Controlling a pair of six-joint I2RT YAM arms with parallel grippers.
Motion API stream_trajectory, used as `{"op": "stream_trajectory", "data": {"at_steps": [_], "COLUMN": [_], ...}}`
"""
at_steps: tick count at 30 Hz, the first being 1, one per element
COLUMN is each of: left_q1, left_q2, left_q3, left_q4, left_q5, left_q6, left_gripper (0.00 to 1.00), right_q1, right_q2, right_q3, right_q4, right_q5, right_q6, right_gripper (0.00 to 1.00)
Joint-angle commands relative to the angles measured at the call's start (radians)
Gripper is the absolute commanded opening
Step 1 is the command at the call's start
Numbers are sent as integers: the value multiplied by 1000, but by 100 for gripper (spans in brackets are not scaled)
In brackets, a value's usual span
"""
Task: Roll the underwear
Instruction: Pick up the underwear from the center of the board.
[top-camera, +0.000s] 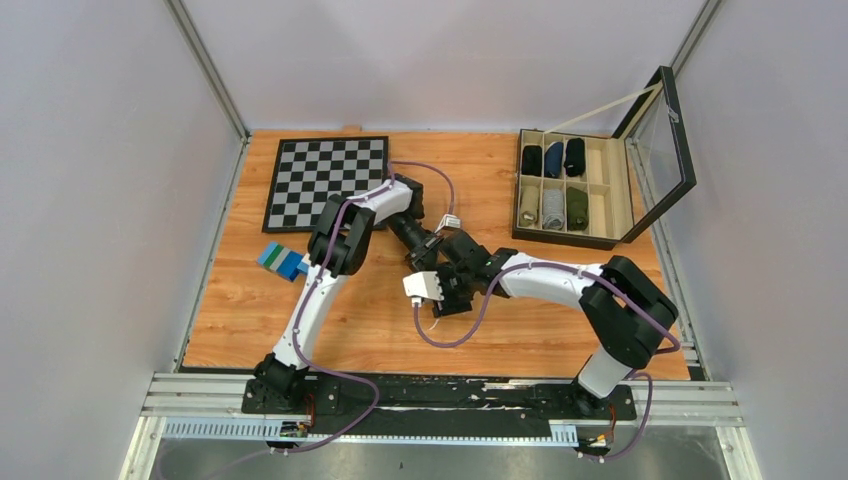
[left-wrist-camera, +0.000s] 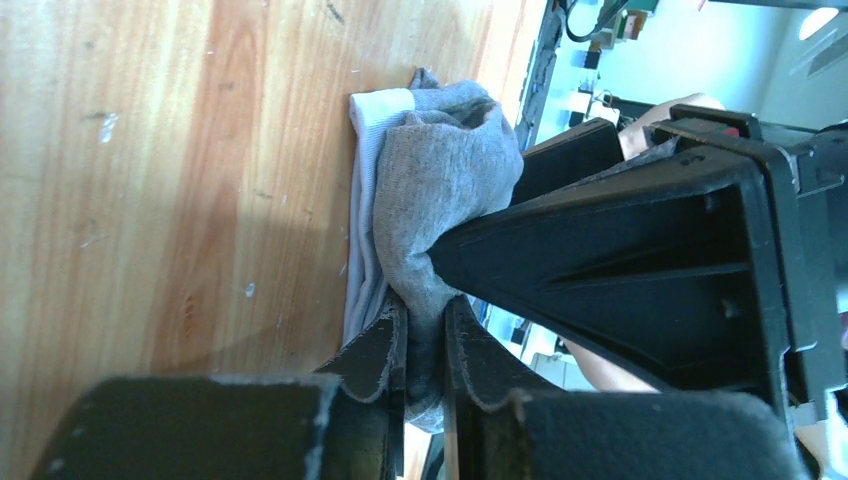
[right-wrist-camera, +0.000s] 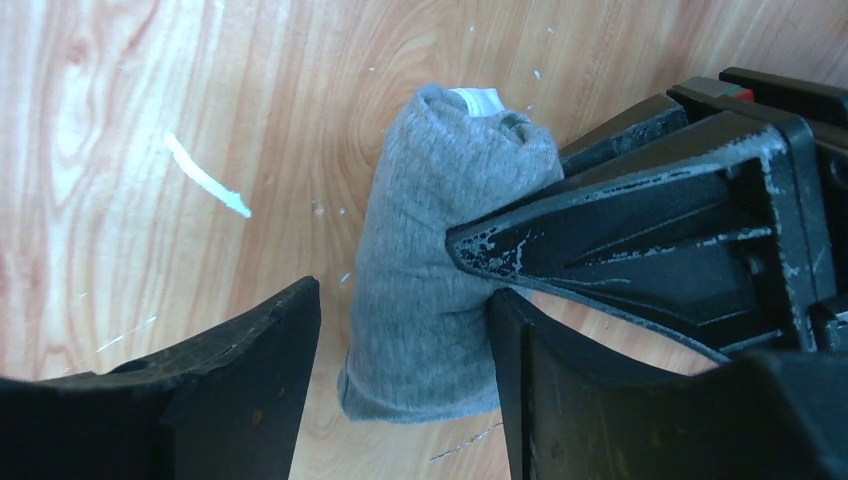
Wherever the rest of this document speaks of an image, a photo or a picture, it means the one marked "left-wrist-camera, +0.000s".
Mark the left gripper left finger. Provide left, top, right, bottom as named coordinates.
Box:
left=318, top=294, right=408, bottom=477

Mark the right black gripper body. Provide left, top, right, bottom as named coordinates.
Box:
left=647, top=105, right=847, bottom=424

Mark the grey underwear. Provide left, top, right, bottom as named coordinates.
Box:
left=343, top=68, right=524, bottom=434

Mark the seated person operator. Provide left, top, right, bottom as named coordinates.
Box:
left=555, top=102, right=847, bottom=479

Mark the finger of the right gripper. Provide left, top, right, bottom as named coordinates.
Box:
left=510, top=119, right=624, bottom=205
left=430, top=146, right=789, bottom=417

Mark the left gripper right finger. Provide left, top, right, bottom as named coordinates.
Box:
left=443, top=296, right=563, bottom=479

